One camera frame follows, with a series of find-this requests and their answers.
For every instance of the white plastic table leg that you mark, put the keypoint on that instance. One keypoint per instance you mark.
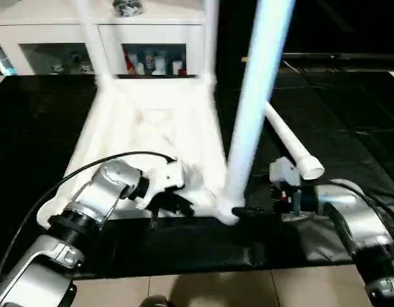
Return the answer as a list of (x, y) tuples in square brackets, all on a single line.
[(88, 38), (258, 89), (290, 141), (210, 38)]

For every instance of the white plastic table top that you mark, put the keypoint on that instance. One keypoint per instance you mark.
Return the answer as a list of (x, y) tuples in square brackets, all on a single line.
[(152, 121)]

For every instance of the dark left robot foot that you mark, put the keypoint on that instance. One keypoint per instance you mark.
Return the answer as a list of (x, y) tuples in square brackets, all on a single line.
[(155, 302)]

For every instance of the black work mat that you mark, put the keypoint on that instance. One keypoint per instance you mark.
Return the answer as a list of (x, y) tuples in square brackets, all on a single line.
[(43, 147)]

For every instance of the small yellow label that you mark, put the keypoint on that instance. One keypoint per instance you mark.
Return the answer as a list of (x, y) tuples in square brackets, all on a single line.
[(244, 59)]

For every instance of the black metal bar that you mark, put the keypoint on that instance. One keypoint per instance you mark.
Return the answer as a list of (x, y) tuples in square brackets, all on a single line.
[(350, 57)]

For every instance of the crumpled silver object on cabinet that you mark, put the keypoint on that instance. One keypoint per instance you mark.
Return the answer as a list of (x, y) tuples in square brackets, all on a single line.
[(126, 6)]

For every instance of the white glass-door cabinet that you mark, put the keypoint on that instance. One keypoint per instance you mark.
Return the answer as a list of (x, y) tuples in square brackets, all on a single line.
[(56, 29)]

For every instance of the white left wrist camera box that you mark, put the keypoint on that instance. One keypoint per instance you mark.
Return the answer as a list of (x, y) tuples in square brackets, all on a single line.
[(165, 179)]

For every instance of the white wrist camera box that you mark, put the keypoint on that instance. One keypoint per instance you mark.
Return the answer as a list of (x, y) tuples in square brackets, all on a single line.
[(165, 179), (283, 173)]

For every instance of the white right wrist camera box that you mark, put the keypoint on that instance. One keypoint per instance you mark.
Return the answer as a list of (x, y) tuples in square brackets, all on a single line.
[(283, 173)]

